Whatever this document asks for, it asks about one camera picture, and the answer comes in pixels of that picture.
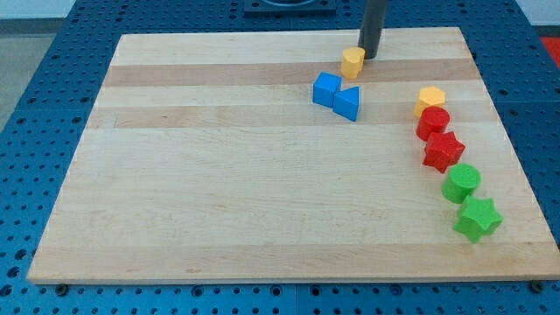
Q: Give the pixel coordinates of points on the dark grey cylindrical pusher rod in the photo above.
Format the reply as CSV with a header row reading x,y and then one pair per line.
x,y
371,27

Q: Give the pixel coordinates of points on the yellow heart block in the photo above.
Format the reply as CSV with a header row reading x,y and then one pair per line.
x,y
352,62

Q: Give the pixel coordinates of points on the blue cube block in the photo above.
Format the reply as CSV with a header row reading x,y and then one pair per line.
x,y
325,87

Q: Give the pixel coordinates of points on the blue triangular prism block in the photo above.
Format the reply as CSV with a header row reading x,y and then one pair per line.
x,y
346,103

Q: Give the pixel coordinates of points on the yellow hexagon block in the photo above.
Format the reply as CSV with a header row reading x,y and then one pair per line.
x,y
429,97

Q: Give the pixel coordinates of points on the red cylinder block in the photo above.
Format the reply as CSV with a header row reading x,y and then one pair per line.
x,y
432,120

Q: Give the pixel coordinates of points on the red star block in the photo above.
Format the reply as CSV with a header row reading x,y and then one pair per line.
x,y
442,150

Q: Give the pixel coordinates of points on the light wooden board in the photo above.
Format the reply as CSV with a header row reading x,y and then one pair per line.
x,y
205,161

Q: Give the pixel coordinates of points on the green cylinder block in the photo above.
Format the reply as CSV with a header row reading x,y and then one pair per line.
x,y
461,181

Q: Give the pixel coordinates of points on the green star block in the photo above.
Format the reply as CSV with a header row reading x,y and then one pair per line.
x,y
477,218

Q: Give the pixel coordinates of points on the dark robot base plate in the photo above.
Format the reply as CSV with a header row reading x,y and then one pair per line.
x,y
252,8

